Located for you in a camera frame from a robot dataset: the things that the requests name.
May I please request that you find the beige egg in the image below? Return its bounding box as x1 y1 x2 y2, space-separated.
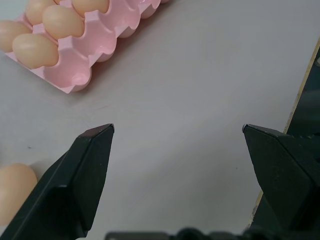
0 20 33 54
42 4 86 39
12 33 60 70
0 163 39 227
25 0 58 26
71 0 110 18

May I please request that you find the pink plastic egg tray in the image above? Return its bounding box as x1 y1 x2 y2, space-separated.
4 0 171 95

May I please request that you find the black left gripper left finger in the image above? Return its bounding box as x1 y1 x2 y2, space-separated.
0 123 115 240

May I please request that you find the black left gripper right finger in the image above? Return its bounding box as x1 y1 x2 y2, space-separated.
241 123 320 231

